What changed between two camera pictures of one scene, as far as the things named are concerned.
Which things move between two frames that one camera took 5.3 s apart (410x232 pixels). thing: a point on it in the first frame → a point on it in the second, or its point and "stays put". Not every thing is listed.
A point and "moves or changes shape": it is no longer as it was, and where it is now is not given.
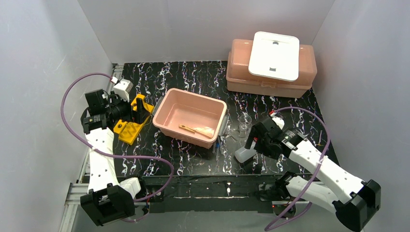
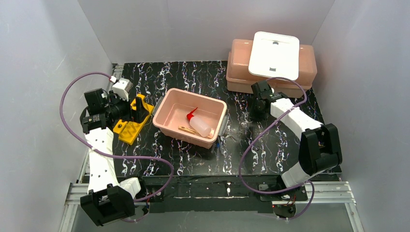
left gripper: [129, 109] stays put
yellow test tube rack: [128, 131] stays put
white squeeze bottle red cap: [244, 154] → [199, 124]
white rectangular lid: [275, 55] stays put
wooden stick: [194, 130] stays put
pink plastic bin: [206, 115] stays put
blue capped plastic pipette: [217, 152] stays put
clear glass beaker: [244, 121] moves or changes shape
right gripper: [256, 137] → [260, 88]
